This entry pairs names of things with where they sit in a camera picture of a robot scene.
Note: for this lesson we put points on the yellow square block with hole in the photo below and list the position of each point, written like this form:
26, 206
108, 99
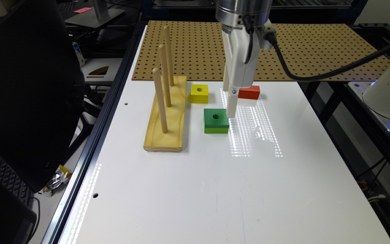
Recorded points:
199, 94

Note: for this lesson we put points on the brown pegboard sheet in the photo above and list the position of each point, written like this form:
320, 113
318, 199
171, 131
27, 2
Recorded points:
198, 52

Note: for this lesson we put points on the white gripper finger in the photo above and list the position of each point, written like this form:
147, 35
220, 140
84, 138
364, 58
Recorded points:
226, 79
232, 101

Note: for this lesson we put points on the black monitor back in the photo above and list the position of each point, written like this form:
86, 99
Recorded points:
41, 91

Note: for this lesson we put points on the rear wooden peg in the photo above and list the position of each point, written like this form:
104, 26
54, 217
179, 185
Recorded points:
167, 37

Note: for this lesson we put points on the green square block with hole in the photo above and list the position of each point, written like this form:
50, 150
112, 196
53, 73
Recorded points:
216, 121

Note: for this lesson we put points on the red rectangular block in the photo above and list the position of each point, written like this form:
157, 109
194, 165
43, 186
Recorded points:
252, 92

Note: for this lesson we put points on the crumpled foil wrapper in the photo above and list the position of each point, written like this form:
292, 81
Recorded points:
61, 176

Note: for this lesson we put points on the front wooden peg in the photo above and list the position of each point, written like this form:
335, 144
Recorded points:
160, 99

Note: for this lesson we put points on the wooden peg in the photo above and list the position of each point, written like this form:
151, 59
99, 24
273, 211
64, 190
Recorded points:
160, 99
165, 78
167, 37

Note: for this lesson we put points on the wooden peg base board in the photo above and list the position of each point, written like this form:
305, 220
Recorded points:
172, 141

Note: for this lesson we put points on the middle wooden peg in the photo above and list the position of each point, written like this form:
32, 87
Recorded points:
165, 78

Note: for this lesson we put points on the black laptop corner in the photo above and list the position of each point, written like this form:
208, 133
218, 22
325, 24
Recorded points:
17, 220

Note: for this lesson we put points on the black keyboard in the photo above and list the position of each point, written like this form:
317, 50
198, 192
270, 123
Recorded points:
11, 181

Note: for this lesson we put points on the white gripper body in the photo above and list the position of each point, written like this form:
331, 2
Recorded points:
241, 55

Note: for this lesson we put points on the silver monitor stand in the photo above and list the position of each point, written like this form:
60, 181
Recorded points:
97, 17

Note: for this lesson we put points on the pink sticky note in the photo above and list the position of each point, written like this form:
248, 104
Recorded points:
82, 10

